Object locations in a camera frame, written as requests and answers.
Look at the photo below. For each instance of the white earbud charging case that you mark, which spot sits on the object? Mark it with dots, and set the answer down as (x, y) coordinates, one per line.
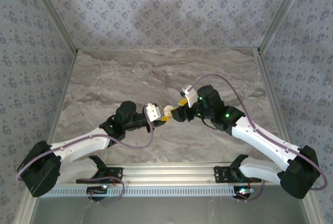
(168, 110)

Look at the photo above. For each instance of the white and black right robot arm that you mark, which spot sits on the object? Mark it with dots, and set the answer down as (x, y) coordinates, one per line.
(260, 138)

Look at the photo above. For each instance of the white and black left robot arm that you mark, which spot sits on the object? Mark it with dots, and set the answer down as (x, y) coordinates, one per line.
(78, 143)

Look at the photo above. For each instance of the black controller board with LED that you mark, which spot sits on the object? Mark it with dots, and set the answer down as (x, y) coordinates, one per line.
(96, 191)
(243, 192)

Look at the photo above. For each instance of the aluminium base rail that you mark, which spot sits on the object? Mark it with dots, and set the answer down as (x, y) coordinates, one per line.
(166, 174)

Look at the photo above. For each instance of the aluminium table side rail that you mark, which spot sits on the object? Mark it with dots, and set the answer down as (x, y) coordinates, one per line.
(268, 86)
(65, 89)

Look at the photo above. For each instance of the aluminium corner post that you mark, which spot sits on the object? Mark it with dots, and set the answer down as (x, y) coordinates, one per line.
(280, 13)
(54, 13)

